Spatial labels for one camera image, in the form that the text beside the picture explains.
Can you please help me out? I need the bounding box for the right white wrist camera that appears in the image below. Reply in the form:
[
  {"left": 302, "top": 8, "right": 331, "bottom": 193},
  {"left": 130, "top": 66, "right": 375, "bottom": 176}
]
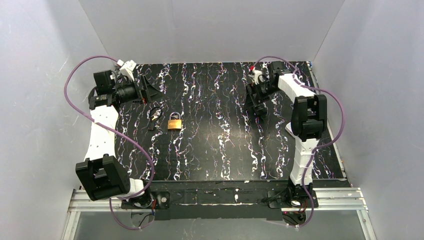
[{"left": 248, "top": 66, "right": 264, "bottom": 85}]

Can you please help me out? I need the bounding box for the brass padlock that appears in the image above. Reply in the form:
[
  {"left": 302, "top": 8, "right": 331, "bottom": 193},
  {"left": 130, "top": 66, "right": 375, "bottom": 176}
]
[{"left": 167, "top": 111, "right": 183, "bottom": 131}]

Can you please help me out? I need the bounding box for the white square box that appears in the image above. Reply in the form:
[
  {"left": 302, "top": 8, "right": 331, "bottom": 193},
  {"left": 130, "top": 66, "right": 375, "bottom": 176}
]
[{"left": 285, "top": 122, "right": 294, "bottom": 136}]

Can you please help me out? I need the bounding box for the black key fob with lanyard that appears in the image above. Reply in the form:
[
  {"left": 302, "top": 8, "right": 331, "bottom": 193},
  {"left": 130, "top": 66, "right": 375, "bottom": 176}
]
[{"left": 148, "top": 106, "right": 163, "bottom": 131}]

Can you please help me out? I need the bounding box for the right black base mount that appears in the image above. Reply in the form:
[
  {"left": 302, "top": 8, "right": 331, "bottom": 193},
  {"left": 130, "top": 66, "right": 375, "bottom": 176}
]
[{"left": 261, "top": 185, "right": 319, "bottom": 212}]

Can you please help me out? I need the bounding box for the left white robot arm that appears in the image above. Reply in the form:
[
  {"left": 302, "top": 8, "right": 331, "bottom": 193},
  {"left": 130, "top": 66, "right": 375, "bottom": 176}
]
[{"left": 75, "top": 69, "right": 163, "bottom": 201}]

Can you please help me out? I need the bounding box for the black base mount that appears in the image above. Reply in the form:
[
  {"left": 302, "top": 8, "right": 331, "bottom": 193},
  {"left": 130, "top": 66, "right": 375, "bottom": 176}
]
[
  {"left": 261, "top": 185, "right": 319, "bottom": 212},
  {"left": 121, "top": 191, "right": 170, "bottom": 210}
]

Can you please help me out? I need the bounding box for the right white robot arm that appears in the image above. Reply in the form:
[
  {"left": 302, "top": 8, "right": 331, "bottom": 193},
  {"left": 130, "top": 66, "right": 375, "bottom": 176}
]
[{"left": 244, "top": 61, "right": 327, "bottom": 199}]

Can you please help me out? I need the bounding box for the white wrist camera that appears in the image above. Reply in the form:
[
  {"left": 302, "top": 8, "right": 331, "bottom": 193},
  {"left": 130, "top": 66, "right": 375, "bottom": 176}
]
[
  {"left": 248, "top": 66, "right": 264, "bottom": 85},
  {"left": 117, "top": 59, "right": 137, "bottom": 82}
]

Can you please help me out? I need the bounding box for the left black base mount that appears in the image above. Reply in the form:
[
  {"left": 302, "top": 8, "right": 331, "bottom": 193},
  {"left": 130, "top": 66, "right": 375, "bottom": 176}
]
[{"left": 121, "top": 191, "right": 170, "bottom": 210}]

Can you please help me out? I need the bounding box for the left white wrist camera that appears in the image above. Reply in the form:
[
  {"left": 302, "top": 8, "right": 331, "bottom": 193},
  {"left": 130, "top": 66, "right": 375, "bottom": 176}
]
[{"left": 117, "top": 59, "right": 137, "bottom": 82}]

